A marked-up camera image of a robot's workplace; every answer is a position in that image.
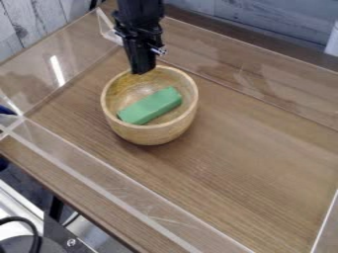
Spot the black cable lower left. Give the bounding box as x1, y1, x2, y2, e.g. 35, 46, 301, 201
0, 215, 45, 253

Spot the light brown wooden bowl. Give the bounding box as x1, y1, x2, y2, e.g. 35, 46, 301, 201
101, 65, 200, 145

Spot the clear acrylic back wall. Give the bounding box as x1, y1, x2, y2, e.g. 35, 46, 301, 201
163, 18, 338, 130

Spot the green rectangular block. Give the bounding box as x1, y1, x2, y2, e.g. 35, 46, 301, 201
117, 86, 182, 126

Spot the clear acrylic corner bracket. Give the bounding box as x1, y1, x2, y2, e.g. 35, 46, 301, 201
95, 8, 123, 45

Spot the black metal table leg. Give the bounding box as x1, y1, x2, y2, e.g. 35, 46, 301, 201
50, 197, 65, 222

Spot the clear acrylic wall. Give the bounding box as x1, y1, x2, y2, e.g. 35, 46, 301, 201
0, 92, 257, 253
163, 18, 338, 130

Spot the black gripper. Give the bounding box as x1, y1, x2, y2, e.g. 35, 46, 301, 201
113, 0, 167, 75

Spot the clear acrylic front wall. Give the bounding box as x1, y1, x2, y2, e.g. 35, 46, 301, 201
0, 92, 257, 253

